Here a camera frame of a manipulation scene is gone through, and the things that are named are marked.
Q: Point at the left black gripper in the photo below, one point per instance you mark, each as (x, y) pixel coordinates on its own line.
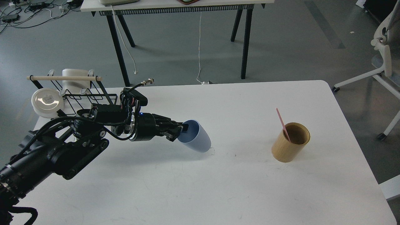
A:
(151, 125)

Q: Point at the blue plastic cup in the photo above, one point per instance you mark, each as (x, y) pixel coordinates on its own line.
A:
(195, 137)

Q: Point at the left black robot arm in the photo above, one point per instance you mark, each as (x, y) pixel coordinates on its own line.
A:
(65, 145)

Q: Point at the white mug on rack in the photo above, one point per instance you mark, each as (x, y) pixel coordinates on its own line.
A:
(75, 86)

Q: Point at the bamboo cylinder holder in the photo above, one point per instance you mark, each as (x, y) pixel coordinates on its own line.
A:
(284, 151)

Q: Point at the white round lidded container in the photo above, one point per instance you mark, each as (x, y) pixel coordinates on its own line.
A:
(46, 102)

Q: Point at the white background table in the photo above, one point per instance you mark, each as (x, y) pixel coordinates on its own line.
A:
(172, 6)

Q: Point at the white table edge corner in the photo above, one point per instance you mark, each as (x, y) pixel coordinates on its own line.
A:
(391, 188)

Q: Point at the white office chair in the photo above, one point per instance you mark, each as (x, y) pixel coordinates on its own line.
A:
(386, 63)

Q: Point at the black wire dish rack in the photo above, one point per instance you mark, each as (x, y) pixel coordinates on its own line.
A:
(74, 102)

